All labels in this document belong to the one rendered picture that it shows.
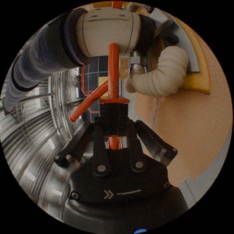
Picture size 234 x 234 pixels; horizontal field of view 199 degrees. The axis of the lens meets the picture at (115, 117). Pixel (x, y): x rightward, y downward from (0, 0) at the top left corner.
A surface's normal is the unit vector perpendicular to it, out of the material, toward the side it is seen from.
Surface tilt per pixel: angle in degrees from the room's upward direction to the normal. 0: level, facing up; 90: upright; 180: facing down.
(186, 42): 1
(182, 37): 1
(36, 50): 86
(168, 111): 1
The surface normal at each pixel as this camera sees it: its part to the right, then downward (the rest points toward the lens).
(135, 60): -0.44, 0.33
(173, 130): -1.00, 0.02
